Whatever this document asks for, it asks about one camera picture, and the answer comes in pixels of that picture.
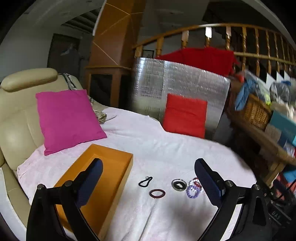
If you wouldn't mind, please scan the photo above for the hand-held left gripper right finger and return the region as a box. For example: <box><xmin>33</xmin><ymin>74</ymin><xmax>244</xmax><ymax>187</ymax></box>
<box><xmin>194</xmin><ymin>158</ymin><xmax>272</xmax><ymax>241</ymax></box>

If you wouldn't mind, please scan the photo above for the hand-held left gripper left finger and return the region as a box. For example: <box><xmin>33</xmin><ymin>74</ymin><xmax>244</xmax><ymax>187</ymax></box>
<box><xmin>26</xmin><ymin>158</ymin><xmax>104</xmax><ymax>241</ymax></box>

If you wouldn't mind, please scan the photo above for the orange cardboard box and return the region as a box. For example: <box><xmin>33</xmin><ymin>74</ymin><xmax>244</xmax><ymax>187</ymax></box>
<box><xmin>54</xmin><ymin>144</ymin><xmax>134</xmax><ymax>240</ymax></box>

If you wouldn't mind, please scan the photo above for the purple bead bracelet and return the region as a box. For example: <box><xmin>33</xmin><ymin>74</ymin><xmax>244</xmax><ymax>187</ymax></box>
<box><xmin>186</xmin><ymin>184</ymin><xmax>201</xmax><ymax>199</ymax></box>

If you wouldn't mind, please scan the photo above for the round black silver pendant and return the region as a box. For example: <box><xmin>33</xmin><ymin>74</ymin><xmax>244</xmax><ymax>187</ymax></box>
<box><xmin>171</xmin><ymin>179</ymin><xmax>187</xmax><ymax>191</ymax></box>

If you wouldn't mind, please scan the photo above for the black cord with silver ring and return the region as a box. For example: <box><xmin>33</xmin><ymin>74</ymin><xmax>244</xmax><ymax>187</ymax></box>
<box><xmin>138</xmin><ymin>176</ymin><xmax>153</xmax><ymax>187</ymax></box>

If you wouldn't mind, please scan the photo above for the dark brown ring bracelet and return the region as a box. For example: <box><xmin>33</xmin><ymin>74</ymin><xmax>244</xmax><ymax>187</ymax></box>
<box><xmin>149</xmin><ymin>189</ymin><xmax>166</xmax><ymax>199</ymax></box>

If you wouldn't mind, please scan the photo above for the floral patterned cloth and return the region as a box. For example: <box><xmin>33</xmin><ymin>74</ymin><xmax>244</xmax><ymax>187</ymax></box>
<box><xmin>92</xmin><ymin>108</ymin><xmax>117</xmax><ymax>126</ymax></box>

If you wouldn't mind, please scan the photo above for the pink cushion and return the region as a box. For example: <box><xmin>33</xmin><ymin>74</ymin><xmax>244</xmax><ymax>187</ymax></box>
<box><xmin>35</xmin><ymin>90</ymin><xmax>108</xmax><ymax>156</ymax></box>

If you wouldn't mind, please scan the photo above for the red cushion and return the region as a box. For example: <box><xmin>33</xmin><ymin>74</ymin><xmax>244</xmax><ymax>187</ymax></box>
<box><xmin>162</xmin><ymin>93</ymin><xmax>208</xmax><ymax>139</ymax></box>

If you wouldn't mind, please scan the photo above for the wicker basket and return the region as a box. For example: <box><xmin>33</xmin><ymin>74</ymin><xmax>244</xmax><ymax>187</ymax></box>
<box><xmin>228</xmin><ymin>93</ymin><xmax>273</xmax><ymax>131</ymax></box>

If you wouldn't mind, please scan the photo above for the blue cloth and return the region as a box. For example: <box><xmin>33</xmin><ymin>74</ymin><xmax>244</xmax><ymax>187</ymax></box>
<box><xmin>235</xmin><ymin>80</ymin><xmax>258</xmax><ymax>110</ymax></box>

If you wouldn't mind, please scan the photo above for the beige leather sofa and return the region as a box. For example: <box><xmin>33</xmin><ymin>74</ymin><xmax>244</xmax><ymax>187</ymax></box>
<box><xmin>0</xmin><ymin>68</ymin><xmax>109</xmax><ymax>241</ymax></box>

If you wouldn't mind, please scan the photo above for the teal box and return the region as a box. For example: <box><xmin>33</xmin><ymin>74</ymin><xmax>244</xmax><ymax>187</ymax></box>
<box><xmin>269</xmin><ymin>111</ymin><xmax>296</xmax><ymax>147</ymax></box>

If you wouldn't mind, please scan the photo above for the striped cloth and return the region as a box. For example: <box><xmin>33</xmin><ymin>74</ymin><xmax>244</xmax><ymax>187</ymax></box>
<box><xmin>62</xmin><ymin>73</ymin><xmax>78</xmax><ymax>91</ymax></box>

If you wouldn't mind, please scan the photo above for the silver insulation panel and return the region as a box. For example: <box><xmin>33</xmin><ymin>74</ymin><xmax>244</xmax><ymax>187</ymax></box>
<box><xmin>129</xmin><ymin>57</ymin><xmax>232</xmax><ymax>142</ymax></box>

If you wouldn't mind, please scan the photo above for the wooden cabinet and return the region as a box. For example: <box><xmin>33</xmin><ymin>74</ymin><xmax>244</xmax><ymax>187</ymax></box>
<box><xmin>84</xmin><ymin>65</ymin><xmax>134</xmax><ymax>108</ymax></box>

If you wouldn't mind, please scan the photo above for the pile of assorted cloths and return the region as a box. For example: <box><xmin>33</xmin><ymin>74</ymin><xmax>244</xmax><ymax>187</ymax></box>
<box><xmin>260</xmin><ymin>74</ymin><xmax>296</xmax><ymax>112</ymax></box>

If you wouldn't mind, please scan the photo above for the red cloth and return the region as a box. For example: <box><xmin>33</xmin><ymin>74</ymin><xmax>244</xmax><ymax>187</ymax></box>
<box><xmin>154</xmin><ymin>46</ymin><xmax>242</xmax><ymax>78</ymax></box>

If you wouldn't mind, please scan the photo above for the wooden stair railing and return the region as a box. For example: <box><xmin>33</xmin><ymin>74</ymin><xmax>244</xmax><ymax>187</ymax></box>
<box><xmin>132</xmin><ymin>23</ymin><xmax>296</xmax><ymax>81</ymax></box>

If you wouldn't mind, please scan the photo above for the dark wall picture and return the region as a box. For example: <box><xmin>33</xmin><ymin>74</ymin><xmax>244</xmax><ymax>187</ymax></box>
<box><xmin>47</xmin><ymin>34</ymin><xmax>81</xmax><ymax>77</ymax></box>

